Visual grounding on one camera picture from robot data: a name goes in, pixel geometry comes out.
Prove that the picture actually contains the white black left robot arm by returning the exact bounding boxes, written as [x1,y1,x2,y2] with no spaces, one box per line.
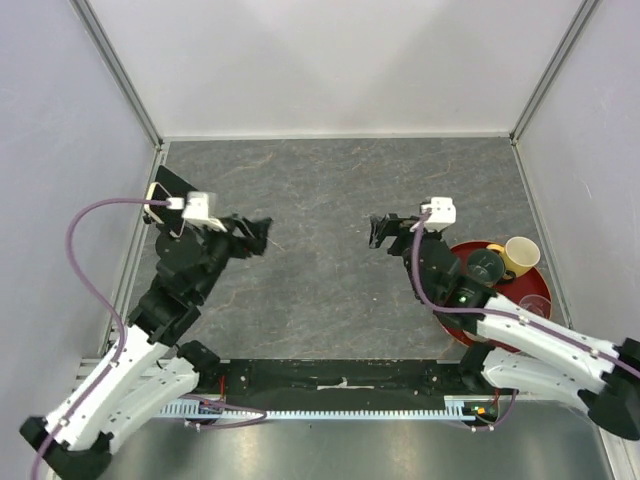
[20,215,273,479]

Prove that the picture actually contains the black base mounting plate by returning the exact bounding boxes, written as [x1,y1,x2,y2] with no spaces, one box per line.
[195,359,512,410]

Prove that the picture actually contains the red round tray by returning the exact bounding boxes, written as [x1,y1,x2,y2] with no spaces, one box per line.
[438,241,552,346]

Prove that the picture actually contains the dark green cup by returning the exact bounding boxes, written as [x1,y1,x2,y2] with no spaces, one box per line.
[466,248,506,286]

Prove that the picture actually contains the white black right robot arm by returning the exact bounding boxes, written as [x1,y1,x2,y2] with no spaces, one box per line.
[369,208,639,441]

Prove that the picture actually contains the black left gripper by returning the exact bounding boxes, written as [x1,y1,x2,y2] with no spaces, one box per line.
[194,212,274,302]

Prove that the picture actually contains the clear plastic cup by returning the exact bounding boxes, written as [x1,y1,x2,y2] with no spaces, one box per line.
[519,294,552,319]

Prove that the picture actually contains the aluminium frame post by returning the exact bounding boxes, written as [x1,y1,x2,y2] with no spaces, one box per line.
[70,0,164,150]
[509,0,600,146]

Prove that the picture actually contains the beige paper cup upper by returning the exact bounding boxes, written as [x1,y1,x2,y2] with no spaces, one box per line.
[502,236,541,277]

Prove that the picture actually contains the right aluminium frame post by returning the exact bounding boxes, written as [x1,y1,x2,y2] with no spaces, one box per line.
[509,0,600,146]

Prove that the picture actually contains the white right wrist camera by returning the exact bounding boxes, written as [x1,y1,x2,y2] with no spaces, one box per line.
[410,197,457,233]

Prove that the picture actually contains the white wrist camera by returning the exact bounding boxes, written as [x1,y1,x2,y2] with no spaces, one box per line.
[410,197,457,233]
[167,191,227,232]

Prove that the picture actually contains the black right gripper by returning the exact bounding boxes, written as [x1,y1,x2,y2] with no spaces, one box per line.
[369,213,443,301]

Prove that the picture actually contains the black phone pink case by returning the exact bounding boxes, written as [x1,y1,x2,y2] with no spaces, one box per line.
[144,182,185,238]

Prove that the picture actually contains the black phone clear case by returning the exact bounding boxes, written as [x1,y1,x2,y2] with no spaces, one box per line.
[154,165,197,198]

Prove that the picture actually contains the left aluminium frame post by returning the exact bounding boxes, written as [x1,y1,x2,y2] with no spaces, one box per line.
[70,0,164,150]

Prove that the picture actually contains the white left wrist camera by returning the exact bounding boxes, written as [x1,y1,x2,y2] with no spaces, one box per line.
[167,191,227,232]

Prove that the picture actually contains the grey slotted cable duct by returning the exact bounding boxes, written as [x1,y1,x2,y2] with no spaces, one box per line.
[156,398,497,423]

